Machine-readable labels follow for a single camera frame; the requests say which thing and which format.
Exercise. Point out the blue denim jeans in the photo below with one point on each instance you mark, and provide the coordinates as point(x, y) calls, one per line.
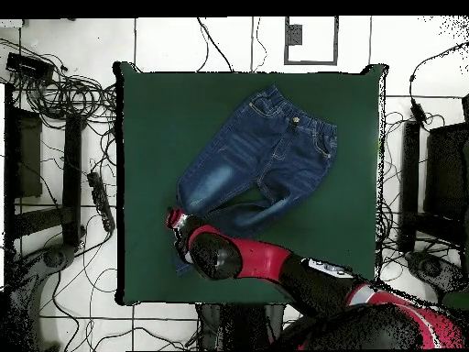
point(263, 157)

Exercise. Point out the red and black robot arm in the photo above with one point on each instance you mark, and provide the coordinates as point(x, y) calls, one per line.
point(263, 260)

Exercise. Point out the dark green table cloth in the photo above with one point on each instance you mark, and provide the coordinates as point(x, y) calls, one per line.
point(165, 146)

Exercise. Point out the black power strip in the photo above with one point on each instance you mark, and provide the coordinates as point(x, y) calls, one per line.
point(100, 200)

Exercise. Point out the black metal stand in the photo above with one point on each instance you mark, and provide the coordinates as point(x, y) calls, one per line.
point(71, 165)
point(445, 172)

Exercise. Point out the grey stand base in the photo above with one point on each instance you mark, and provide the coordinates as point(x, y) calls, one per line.
point(55, 256)

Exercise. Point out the black rectangular box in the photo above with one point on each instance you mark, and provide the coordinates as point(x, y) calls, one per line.
point(27, 66)

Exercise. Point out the small grey square plate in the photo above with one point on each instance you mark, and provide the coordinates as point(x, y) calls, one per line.
point(295, 35)

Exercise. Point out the dark stand base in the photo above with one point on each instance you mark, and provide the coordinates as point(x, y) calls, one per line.
point(428, 267)

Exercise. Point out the black power adapter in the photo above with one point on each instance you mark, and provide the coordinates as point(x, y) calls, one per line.
point(417, 112)

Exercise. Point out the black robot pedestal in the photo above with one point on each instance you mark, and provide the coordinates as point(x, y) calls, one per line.
point(234, 326)

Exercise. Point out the grey square floor frame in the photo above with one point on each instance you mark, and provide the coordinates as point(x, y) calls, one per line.
point(335, 40)

